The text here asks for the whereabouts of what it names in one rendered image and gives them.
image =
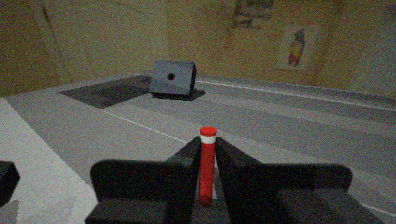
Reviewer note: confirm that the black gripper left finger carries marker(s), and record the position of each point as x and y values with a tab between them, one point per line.
173	180

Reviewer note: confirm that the red peg with white band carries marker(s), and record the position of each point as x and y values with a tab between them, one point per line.
207	162

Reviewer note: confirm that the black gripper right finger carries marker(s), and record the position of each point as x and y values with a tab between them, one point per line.
249	185

